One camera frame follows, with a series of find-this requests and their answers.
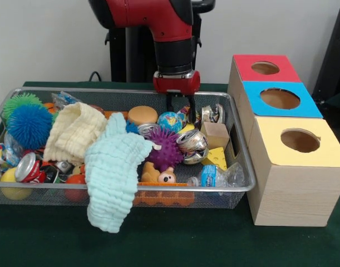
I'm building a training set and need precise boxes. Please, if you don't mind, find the tan foam disc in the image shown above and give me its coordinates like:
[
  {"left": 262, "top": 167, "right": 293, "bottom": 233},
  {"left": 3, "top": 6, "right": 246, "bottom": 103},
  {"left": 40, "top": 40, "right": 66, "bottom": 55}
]
[{"left": 127, "top": 106, "right": 159, "bottom": 126}]

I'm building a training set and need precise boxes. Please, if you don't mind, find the purple spiky monster toy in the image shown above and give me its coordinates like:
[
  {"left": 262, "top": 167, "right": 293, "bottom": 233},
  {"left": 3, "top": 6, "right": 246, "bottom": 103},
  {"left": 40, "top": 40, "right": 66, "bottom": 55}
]
[{"left": 145, "top": 128, "right": 185, "bottom": 173}]

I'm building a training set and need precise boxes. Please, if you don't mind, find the black stand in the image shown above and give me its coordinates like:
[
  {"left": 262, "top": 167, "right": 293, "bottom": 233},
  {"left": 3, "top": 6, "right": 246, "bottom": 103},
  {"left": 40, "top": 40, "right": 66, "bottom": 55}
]
[{"left": 311, "top": 4, "right": 340, "bottom": 98}]

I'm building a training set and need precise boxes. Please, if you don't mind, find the cream waffle cloth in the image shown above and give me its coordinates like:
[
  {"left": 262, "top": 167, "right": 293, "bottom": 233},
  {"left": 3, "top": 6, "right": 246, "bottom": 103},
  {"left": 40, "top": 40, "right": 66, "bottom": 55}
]
[{"left": 43, "top": 102, "right": 109, "bottom": 166}]

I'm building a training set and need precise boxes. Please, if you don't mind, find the crushed bottle with blue label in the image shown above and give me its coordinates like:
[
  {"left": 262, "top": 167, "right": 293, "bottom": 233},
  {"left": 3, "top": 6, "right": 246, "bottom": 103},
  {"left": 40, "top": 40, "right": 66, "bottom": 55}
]
[{"left": 187, "top": 163, "right": 245, "bottom": 189}]

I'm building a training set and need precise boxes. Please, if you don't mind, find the wooden box with three holes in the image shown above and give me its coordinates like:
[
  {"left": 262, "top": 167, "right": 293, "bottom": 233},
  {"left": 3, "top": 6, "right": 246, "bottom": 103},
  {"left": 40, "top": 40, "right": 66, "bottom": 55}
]
[{"left": 226, "top": 54, "right": 340, "bottom": 226}]

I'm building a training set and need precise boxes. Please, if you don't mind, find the dark green tablecloth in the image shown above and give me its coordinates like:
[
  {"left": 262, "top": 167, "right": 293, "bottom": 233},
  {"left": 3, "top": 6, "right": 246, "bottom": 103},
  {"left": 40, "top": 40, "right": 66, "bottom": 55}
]
[{"left": 0, "top": 81, "right": 340, "bottom": 267}]

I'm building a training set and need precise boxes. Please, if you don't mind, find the printed silver drink can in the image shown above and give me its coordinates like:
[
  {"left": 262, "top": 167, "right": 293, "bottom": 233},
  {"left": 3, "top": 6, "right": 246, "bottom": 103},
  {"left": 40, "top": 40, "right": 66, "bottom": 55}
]
[{"left": 176, "top": 128, "right": 210, "bottom": 165}]

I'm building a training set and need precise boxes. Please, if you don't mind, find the blue globe print ball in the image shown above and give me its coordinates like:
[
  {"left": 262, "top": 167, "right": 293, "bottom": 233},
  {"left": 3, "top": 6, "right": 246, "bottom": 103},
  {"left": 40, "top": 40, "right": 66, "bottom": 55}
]
[{"left": 157, "top": 111, "right": 189, "bottom": 134}]

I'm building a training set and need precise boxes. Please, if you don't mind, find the orange plush toy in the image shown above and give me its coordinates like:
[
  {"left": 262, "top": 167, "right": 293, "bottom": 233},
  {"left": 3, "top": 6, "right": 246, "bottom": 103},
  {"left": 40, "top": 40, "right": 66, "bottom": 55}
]
[{"left": 141, "top": 162, "right": 176, "bottom": 184}]

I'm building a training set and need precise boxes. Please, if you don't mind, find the mint green waffle cloth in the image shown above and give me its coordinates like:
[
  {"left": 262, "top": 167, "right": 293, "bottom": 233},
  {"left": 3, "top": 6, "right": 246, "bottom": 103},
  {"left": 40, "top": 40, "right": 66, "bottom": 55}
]
[{"left": 84, "top": 112, "right": 154, "bottom": 234}]

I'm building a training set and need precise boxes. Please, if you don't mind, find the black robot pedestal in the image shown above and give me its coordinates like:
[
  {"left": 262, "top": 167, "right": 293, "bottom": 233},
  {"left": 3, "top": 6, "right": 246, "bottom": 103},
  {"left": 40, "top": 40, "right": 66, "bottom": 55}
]
[{"left": 104, "top": 0, "right": 216, "bottom": 83}]

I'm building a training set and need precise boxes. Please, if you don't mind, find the blue spiky rubber ball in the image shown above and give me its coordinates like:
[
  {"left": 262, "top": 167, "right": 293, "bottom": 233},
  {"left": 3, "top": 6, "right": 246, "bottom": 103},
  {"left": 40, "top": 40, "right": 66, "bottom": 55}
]
[{"left": 6, "top": 104, "right": 53, "bottom": 151}]

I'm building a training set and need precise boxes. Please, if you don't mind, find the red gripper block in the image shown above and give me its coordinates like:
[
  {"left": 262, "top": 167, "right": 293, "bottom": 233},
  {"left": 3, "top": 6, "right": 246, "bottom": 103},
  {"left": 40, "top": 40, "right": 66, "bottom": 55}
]
[{"left": 152, "top": 71, "right": 201, "bottom": 123}]

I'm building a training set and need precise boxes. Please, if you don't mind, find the colourful packet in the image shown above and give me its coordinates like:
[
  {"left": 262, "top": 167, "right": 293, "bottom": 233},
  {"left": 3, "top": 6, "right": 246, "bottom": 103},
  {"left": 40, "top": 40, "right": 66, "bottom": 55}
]
[{"left": 176, "top": 105, "right": 201, "bottom": 125}]

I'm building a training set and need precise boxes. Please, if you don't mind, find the shallow wire mesh bin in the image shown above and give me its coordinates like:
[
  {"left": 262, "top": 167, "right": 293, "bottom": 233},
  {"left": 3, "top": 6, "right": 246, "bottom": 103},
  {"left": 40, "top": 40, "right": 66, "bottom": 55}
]
[{"left": 0, "top": 86, "right": 256, "bottom": 210}]

